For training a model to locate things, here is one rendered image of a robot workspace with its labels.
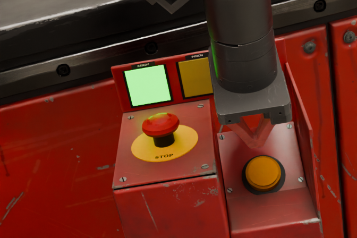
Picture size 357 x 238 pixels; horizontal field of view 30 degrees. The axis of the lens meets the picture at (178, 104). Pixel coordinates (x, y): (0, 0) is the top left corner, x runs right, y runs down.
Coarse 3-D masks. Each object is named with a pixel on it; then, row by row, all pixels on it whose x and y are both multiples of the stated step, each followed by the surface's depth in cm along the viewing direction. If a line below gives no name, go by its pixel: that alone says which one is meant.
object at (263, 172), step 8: (256, 160) 73; (264, 160) 73; (272, 160) 72; (248, 168) 72; (256, 168) 72; (264, 168) 72; (272, 168) 72; (248, 176) 72; (256, 176) 72; (264, 176) 72; (272, 176) 72; (280, 176) 72; (256, 184) 72; (264, 184) 71; (272, 184) 72
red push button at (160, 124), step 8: (144, 120) 70; (152, 120) 69; (160, 120) 69; (168, 120) 69; (176, 120) 69; (144, 128) 69; (152, 128) 68; (160, 128) 68; (168, 128) 68; (176, 128) 69; (152, 136) 68; (160, 136) 68; (168, 136) 69; (160, 144) 69; (168, 144) 70
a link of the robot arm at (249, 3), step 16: (208, 0) 55; (224, 0) 54; (240, 0) 53; (256, 0) 54; (208, 16) 56; (224, 16) 55; (240, 16) 54; (256, 16) 55; (272, 16) 57; (224, 32) 56; (240, 32) 55; (256, 32) 56
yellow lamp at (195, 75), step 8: (184, 64) 75; (192, 64) 75; (200, 64) 75; (208, 64) 75; (184, 72) 76; (192, 72) 76; (200, 72) 76; (208, 72) 76; (184, 80) 76; (192, 80) 76; (200, 80) 76; (208, 80) 76; (184, 88) 77; (192, 88) 77; (200, 88) 77; (208, 88) 77
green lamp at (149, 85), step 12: (132, 72) 76; (144, 72) 76; (156, 72) 76; (132, 84) 77; (144, 84) 77; (156, 84) 77; (132, 96) 77; (144, 96) 77; (156, 96) 77; (168, 96) 77
